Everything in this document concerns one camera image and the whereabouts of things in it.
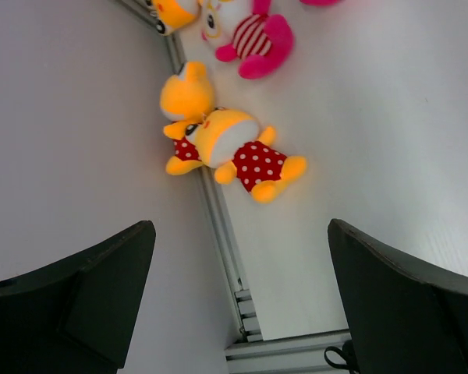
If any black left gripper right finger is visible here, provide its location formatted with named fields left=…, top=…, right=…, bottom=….
left=328, top=219, right=468, bottom=373

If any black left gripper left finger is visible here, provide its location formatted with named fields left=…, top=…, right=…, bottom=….
left=0, top=221, right=156, bottom=373

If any orange plush polka dress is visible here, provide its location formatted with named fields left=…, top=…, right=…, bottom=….
left=185, top=108, right=307, bottom=203

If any orange plush left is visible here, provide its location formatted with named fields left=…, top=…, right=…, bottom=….
left=160, top=61, right=215, bottom=175

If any orange plush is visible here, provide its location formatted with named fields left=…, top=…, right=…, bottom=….
left=144, top=0, right=200, bottom=36
left=160, top=61, right=215, bottom=175

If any pink panda plush middle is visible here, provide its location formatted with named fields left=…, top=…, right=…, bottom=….
left=199, top=0, right=294, bottom=79

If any pink panda plush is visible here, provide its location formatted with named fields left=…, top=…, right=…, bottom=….
left=199, top=0, right=294, bottom=79
left=300, top=0, right=341, bottom=7

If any orange plush rear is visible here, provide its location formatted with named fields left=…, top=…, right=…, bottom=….
left=144, top=0, right=200, bottom=36

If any pink panda plush rear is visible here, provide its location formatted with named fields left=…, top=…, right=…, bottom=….
left=300, top=0, right=341, bottom=7

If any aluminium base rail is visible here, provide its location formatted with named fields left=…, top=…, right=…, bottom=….
left=225, top=330, right=351, bottom=373

